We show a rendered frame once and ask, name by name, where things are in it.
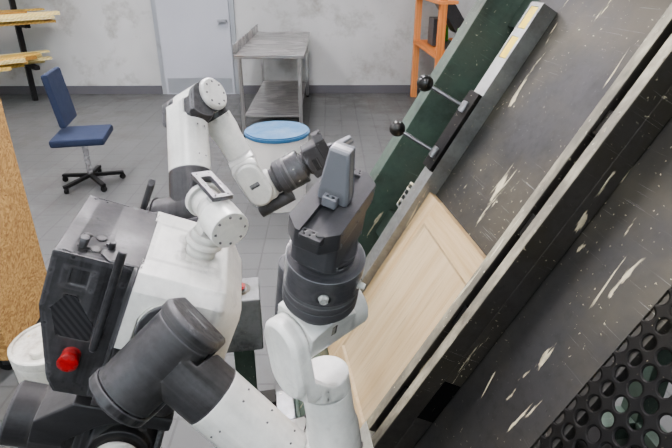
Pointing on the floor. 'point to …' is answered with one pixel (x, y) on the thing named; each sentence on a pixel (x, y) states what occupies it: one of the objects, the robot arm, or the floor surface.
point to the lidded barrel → (275, 142)
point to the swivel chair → (86, 136)
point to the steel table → (286, 48)
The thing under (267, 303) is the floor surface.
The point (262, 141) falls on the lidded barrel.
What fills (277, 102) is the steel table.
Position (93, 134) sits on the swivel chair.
